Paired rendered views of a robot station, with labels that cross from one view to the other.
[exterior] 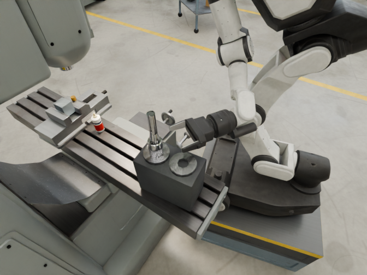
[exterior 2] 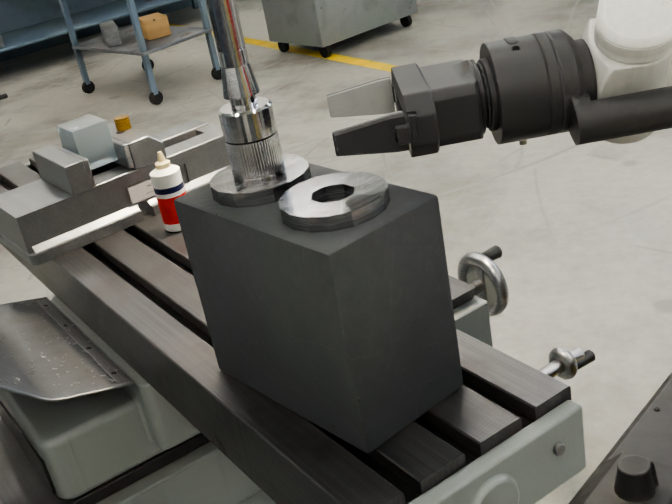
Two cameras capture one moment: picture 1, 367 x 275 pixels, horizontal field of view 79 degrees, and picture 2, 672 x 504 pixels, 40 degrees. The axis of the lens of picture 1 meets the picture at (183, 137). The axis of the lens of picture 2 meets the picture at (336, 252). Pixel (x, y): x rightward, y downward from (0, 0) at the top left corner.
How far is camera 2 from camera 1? 0.49 m
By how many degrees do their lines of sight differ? 31
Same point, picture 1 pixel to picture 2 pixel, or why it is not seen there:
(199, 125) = (430, 76)
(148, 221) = not seen: outside the picture
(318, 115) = not seen: outside the picture
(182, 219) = (323, 473)
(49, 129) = (26, 199)
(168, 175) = (264, 229)
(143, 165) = (201, 207)
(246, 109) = (629, 12)
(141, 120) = not seen: hidden behind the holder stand
